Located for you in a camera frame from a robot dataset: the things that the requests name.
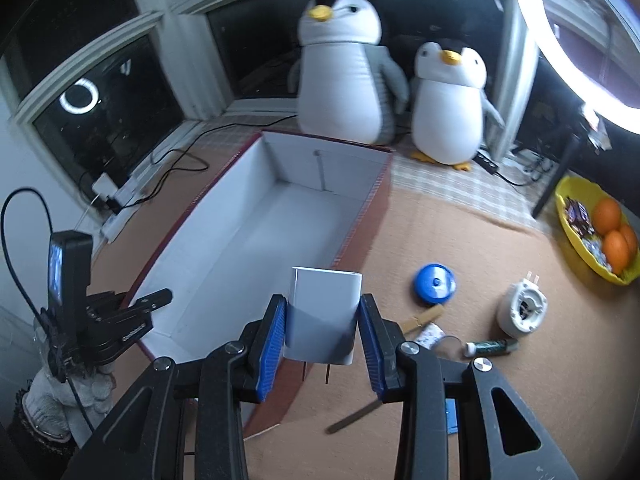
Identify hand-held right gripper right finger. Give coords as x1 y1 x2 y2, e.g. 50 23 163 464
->
359 294 581 480

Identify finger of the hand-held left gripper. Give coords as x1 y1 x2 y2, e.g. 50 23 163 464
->
87 287 174 317

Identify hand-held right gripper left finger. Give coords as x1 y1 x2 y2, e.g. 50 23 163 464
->
62 294 288 480

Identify white power adapter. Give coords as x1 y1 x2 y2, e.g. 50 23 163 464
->
282 267 363 385

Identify blue round plastic case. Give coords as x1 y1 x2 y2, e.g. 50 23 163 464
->
413 263 457 306

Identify green tube white cap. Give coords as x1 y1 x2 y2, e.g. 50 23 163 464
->
462 338 520 359

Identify white cardboard box red outside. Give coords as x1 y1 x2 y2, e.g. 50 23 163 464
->
125 129 396 442

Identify white plug-in device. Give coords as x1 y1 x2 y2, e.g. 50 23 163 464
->
496 270 549 338

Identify person's left hand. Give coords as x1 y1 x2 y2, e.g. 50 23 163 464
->
22 357 118 443

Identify wooden clothespin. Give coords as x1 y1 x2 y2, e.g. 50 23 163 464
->
402 305 446 336

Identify small clear jar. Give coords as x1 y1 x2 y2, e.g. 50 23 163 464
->
434 335 463 361

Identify white power strip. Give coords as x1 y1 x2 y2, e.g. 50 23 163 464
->
100 175 147 241

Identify yellow fruit bowl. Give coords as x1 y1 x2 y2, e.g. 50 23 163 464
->
555 176 640 287

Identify silver wrapped candies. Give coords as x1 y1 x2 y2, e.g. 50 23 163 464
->
582 235 613 271

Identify dark candy packets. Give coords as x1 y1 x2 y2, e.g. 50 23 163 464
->
564 197 596 236

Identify small penguin plush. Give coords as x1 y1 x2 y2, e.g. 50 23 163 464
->
410 40 506 173

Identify orange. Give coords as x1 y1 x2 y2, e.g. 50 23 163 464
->
601 231 631 276
620 224 640 261
592 197 623 233

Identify large penguin plush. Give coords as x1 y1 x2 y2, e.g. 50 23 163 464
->
287 0 411 146

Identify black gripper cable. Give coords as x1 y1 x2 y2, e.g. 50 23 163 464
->
0 187 98 436

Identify long black cable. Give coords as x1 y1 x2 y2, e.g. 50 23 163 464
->
150 115 301 172

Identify black adapter with cable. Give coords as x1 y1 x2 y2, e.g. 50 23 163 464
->
475 149 532 187

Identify black ring light stand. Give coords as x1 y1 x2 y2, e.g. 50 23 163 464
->
531 125 588 218

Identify white ring light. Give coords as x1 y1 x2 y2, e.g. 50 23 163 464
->
514 0 640 136

